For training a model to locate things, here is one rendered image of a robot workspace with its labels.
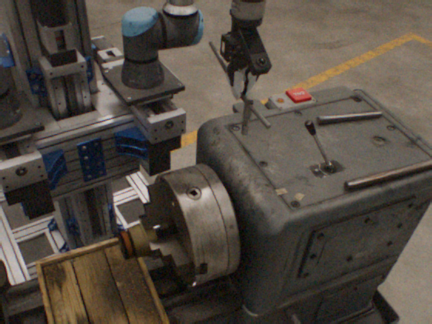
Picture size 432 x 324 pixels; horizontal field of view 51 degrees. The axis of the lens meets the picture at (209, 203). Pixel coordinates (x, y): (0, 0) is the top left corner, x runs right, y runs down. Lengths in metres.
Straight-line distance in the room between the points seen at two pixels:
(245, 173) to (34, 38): 0.84
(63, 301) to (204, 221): 0.50
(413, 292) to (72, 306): 1.89
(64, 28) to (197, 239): 0.80
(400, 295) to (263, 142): 1.61
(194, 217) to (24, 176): 0.60
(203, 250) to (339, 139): 0.50
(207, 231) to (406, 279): 1.80
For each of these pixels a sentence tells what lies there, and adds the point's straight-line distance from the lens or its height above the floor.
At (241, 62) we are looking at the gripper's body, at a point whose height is 1.48.
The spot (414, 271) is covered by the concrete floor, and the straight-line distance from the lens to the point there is 2.79.
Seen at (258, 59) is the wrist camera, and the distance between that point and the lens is 1.05.
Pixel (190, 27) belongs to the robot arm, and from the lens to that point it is 1.57.
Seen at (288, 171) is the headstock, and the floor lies 1.26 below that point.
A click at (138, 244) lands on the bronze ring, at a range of 1.16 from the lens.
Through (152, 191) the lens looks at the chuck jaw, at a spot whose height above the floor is 1.19.
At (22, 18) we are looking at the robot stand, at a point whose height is 1.38.
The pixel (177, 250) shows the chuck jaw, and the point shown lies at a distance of 1.14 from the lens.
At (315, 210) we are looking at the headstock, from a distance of 1.09.
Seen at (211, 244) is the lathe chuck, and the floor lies 1.16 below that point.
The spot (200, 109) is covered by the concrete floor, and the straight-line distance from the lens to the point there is 3.57.
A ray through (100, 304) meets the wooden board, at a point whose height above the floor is 0.88.
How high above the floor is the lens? 2.01
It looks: 46 degrees down
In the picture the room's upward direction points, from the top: 5 degrees clockwise
